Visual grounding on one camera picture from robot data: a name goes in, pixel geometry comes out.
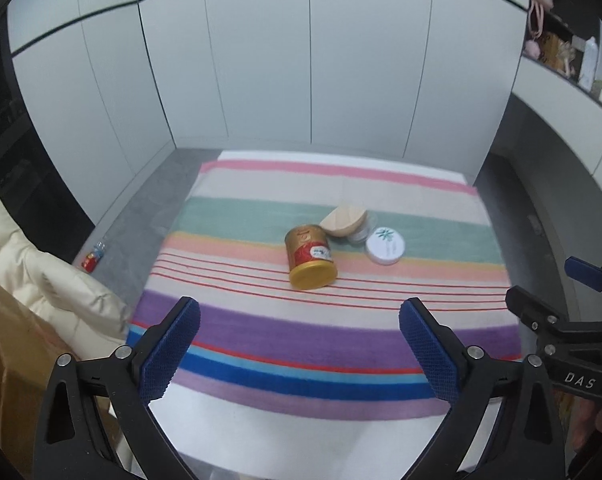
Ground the white table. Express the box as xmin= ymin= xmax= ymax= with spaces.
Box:
xmin=126 ymin=149 xmax=524 ymax=480

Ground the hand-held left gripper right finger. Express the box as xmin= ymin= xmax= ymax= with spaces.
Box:
xmin=398 ymin=297 xmax=567 ymax=480

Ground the small red label bottle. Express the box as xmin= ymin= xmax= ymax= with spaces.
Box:
xmin=82 ymin=241 xmax=106 ymax=272

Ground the cream padded chair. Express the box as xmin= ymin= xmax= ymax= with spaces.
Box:
xmin=0 ymin=185 xmax=136 ymax=466

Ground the small clear glass jar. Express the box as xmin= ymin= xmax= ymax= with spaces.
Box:
xmin=348 ymin=212 xmax=379 ymax=246

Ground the beige makeup sponge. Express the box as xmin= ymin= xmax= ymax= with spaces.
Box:
xmin=319 ymin=204 xmax=368 ymax=237

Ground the person's right hand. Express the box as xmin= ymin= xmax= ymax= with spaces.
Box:
xmin=566 ymin=394 xmax=602 ymax=467

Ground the pink plush toy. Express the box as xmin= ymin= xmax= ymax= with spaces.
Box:
xmin=525 ymin=0 xmax=554 ymax=58

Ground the striped colourful cloth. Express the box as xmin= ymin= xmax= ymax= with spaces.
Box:
xmin=126 ymin=160 xmax=523 ymax=418

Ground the beige doll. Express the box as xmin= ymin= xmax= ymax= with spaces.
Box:
xmin=556 ymin=40 xmax=580 ymax=77

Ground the white round jar green print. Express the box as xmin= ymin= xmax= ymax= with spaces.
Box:
xmin=365 ymin=226 xmax=407 ymax=266

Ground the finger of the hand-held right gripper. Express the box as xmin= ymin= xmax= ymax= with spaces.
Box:
xmin=565 ymin=256 xmax=602 ymax=293
xmin=505 ymin=285 xmax=602 ymax=356

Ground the red jar with yellow lid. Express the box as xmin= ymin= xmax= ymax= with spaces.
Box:
xmin=285 ymin=224 xmax=338 ymax=291

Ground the brown cardboard box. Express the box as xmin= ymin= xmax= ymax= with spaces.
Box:
xmin=0 ymin=270 xmax=126 ymax=466

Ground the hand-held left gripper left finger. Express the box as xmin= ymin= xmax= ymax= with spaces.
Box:
xmin=35 ymin=296 xmax=202 ymax=480

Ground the tall white bottle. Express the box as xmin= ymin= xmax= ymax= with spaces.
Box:
xmin=578 ymin=37 xmax=600 ymax=92

